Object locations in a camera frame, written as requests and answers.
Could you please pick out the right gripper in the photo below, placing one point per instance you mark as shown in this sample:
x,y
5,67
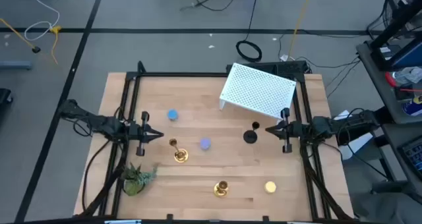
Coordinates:
x,y
293,130

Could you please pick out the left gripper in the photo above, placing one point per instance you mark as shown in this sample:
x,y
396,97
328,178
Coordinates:
x,y
136,131

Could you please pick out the black candlestick holder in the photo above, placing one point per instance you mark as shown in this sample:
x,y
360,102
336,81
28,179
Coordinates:
x,y
250,136

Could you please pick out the blue jar candle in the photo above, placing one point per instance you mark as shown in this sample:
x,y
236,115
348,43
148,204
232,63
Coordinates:
x,y
172,114

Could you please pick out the gold brass candlestick holder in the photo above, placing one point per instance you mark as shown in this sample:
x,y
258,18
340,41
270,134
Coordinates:
x,y
220,190
181,155

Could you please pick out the purple jar candle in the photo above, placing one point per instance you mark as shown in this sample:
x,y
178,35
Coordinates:
x,y
205,144

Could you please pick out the yellow jar candle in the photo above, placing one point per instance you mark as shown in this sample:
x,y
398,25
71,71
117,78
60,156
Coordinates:
x,y
270,186

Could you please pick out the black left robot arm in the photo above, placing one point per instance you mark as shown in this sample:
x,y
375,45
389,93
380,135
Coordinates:
x,y
99,123

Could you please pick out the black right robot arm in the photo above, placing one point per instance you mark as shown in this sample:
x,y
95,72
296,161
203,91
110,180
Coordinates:
x,y
329,125

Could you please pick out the white perforated metal shelf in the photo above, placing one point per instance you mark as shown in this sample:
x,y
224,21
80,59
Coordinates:
x,y
257,89

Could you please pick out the green potted succulent plant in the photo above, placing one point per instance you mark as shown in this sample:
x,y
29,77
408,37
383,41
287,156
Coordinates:
x,y
135,181

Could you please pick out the white paper sheet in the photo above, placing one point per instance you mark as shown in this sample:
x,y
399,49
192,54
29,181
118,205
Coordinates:
x,y
354,145

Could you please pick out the gray equipment cart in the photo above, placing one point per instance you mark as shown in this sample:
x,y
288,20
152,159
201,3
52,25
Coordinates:
x,y
376,75

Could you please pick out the gray desk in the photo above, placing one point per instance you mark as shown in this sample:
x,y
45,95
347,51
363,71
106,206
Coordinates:
x,y
395,138

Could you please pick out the gray chair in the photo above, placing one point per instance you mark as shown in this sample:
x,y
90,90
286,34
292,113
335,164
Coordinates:
x,y
385,204

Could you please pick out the blue spray can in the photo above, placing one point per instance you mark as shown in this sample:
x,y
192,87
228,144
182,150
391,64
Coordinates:
x,y
412,108

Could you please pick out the black keyboard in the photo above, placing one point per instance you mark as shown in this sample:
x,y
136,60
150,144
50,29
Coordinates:
x,y
413,156

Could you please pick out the clear plastic bag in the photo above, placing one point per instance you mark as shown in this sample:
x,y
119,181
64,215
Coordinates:
x,y
409,75

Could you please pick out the blue screen laptop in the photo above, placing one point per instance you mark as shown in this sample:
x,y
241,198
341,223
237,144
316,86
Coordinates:
x,y
409,56

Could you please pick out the black floor object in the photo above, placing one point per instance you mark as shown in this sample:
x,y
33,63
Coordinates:
x,y
5,97

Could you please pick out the gray floor bar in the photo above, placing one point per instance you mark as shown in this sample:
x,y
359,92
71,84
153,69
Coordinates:
x,y
14,65

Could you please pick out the black stand beam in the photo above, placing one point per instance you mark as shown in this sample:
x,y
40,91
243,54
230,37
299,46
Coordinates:
x,y
392,23

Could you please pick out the black aluminium table frame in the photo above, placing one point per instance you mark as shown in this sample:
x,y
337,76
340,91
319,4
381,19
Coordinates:
x,y
184,74

